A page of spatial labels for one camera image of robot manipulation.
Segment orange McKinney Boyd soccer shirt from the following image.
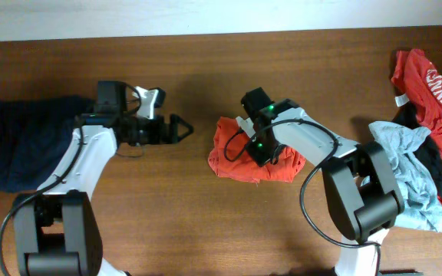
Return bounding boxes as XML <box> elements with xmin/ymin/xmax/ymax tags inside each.
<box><xmin>207</xmin><ymin>117</ymin><xmax>306</xmax><ymax>183</ymax></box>

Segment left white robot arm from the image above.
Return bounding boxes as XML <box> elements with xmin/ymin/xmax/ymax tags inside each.
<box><xmin>5</xmin><ymin>80</ymin><xmax>194</xmax><ymax>276</ymax></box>

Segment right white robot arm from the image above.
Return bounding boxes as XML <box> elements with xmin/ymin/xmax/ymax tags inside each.
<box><xmin>237</xmin><ymin>87</ymin><xmax>404</xmax><ymax>275</ymax></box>

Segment folded navy blue garment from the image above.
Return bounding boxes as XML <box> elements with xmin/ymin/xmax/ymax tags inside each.
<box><xmin>0</xmin><ymin>96</ymin><xmax>94</xmax><ymax>192</ymax></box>

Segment red McKinney shirt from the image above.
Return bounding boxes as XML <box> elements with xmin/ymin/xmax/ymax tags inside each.
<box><xmin>391</xmin><ymin>49</ymin><xmax>442</xmax><ymax>159</ymax></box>

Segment light grey-blue shirt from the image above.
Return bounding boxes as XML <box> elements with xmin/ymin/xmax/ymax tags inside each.
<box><xmin>368</xmin><ymin>121</ymin><xmax>442</xmax><ymax>232</ymax></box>

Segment right black cable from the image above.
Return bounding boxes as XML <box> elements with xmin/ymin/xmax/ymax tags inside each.
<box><xmin>223</xmin><ymin>118</ymin><xmax>383</xmax><ymax>276</ymax></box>

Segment black cable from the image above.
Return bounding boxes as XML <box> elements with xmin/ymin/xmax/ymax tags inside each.
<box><xmin>0</xmin><ymin>82</ymin><xmax>145</xmax><ymax>276</ymax></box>
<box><xmin>223</xmin><ymin>118</ymin><xmax>383</xmax><ymax>276</ymax></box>

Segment left black cable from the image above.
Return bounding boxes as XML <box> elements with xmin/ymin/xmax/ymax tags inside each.
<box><xmin>0</xmin><ymin>82</ymin><xmax>145</xmax><ymax>276</ymax></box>

